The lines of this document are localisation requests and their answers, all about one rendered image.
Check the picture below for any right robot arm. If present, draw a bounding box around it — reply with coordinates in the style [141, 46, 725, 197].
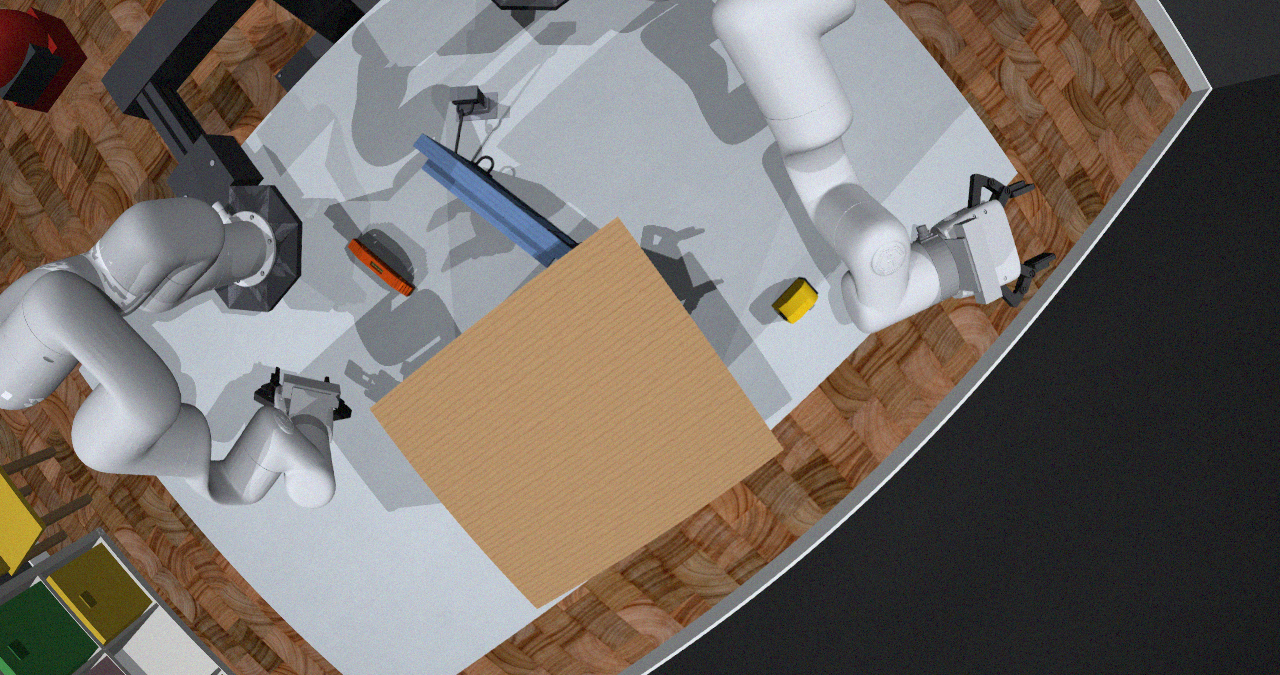
[0, 197, 340, 508]

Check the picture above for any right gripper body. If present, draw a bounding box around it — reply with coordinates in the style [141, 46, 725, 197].
[274, 386, 333, 444]

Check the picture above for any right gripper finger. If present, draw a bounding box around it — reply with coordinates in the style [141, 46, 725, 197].
[253, 368, 282, 407]
[324, 377, 352, 421]

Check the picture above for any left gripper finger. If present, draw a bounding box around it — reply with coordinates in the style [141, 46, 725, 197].
[966, 174, 1036, 209]
[1000, 254, 1056, 307]

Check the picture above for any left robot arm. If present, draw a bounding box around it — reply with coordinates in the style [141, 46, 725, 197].
[710, 0, 1004, 333]

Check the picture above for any yellow tape measure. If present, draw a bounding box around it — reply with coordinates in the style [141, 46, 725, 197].
[771, 277, 818, 324]

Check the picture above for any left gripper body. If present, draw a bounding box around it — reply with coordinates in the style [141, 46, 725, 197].
[931, 200, 1021, 286]

